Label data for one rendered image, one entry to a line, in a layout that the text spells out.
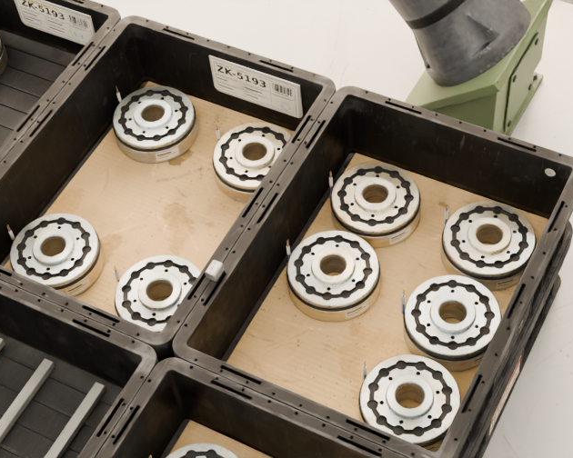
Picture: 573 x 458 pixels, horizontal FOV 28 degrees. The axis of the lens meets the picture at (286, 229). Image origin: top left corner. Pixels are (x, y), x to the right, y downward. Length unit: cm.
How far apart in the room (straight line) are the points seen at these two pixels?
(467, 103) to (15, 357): 64
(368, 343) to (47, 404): 35
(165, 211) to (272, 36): 46
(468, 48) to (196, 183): 38
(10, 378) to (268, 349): 28
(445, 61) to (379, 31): 26
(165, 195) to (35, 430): 33
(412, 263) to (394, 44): 50
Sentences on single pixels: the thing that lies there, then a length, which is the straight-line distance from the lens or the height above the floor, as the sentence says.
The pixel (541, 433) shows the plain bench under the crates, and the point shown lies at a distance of 135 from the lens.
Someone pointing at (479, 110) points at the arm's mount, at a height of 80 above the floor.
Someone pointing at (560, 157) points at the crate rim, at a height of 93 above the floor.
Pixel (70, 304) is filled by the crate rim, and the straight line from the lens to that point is 119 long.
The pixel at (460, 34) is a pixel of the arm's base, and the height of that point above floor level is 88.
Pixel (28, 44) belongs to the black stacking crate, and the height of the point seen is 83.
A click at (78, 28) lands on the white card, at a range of 152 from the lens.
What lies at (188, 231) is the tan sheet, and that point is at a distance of 135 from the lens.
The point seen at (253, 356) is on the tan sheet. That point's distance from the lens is 124.
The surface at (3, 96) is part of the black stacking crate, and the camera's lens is 155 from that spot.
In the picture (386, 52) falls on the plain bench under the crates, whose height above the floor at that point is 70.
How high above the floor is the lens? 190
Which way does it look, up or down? 53 degrees down
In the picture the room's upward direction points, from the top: 7 degrees counter-clockwise
